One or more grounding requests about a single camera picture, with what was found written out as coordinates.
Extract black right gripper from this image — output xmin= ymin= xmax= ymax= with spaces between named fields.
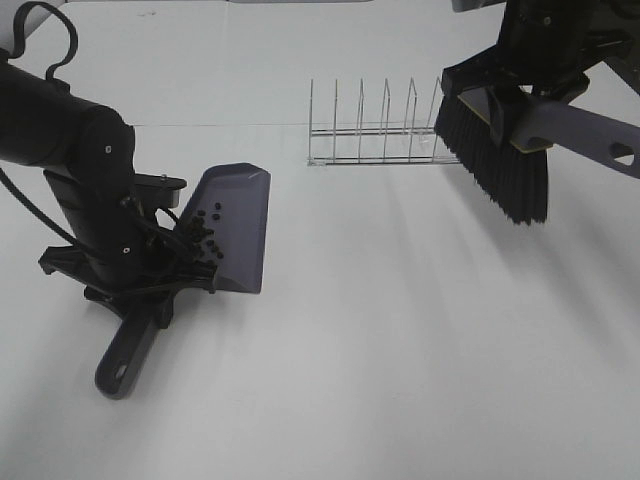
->
xmin=441 ymin=1 xmax=633 ymax=145

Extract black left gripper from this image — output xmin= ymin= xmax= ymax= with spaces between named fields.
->
xmin=38 ymin=170 xmax=217 ymax=329

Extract purple hand brush black bristles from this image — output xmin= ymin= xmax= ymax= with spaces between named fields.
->
xmin=434 ymin=82 xmax=640 ymax=227

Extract pile of coffee beans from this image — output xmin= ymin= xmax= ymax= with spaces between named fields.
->
xmin=180 ymin=203 xmax=224 ymax=263

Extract purple plastic dustpan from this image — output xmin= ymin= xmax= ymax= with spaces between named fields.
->
xmin=95 ymin=163 xmax=271 ymax=399

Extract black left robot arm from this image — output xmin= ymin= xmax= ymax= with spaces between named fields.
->
xmin=1 ymin=59 xmax=217 ymax=313

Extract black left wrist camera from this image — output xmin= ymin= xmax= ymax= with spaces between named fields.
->
xmin=134 ymin=173 xmax=187 ymax=209

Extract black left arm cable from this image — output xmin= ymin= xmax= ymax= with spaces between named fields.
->
xmin=0 ymin=1 xmax=81 ymax=241

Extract chrome wire dish rack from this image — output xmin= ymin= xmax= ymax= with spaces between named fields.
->
xmin=306 ymin=79 xmax=458 ymax=166

